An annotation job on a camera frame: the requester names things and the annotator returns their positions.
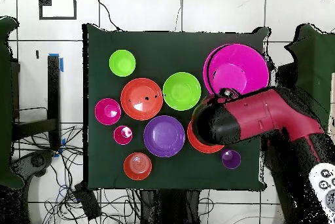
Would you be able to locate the blue tape strip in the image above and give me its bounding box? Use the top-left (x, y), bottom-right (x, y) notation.
top-left (53, 138), bottom-right (67, 158)
top-left (48, 52), bottom-right (64, 73)

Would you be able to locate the gray pedestal leg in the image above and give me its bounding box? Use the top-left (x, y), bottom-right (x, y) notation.
top-left (10, 149), bottom-right (56, 183)

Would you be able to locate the large pink bowl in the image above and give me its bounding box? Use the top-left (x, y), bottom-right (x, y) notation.
top-left (202, 43), bottom-right (271, 97)

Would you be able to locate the dark green tablecloth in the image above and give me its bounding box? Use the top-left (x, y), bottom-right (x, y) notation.
top-left (82, 23), bottom-right (270, 192)

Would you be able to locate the small red bowl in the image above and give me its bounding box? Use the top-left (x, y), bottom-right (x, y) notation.
top-left (94, 98), bottom-right (122, 126)

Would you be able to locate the black metal stand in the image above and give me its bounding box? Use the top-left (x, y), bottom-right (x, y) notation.
top-left (11, 55), bottom-right (62, 151)
top-left (274, 61), bottom-right (298, 88)

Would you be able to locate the small orange bowl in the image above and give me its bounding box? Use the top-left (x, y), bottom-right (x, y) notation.
top-left (123, 152), bottom-right (153, 181)

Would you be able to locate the purple bowl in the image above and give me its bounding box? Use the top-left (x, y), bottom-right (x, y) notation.
top-left (143, 115), bottom-right (186, 159)

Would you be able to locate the black floor cable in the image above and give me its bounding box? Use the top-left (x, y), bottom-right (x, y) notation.
top-left (94, 0), bottom-right (123, 32)

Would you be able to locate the purple cup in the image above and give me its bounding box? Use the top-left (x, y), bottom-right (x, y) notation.
top-left (220, 148), bottom-right (242, 170)

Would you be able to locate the red cup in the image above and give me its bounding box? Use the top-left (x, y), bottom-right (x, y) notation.
top-left (113, 125), bottom-right (133, 146)

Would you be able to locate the tangle of floor cables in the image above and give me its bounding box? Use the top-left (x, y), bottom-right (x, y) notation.
top-left (12, 125), bottom-right (142, 224)

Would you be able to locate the green cloth covered table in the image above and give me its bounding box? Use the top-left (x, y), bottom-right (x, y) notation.
top-left (0, 16), bottom-right (25, 190)
top-left (284, 23), bottom-right (335, 130)

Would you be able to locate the black power box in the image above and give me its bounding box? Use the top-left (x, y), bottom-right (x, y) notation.
top-left (73, 183), bottom-right (102, 221)

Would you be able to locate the large green bowl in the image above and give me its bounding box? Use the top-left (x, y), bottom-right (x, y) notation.
top-left (162, 71), bottom-right (202, 111)

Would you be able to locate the small green bowl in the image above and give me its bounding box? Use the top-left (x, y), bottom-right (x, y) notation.
top-left (109, 48), bottom-right (137, 77)

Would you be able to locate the large orange bowl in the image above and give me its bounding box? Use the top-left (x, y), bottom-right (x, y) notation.
top-left (120, 77), bottom-right (164, 122)
top-left (186, 120), bottom-right (225, 155)

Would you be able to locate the black tape square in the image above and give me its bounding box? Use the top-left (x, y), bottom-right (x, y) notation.
top-left (38, 0), bottom-right (78, 21)

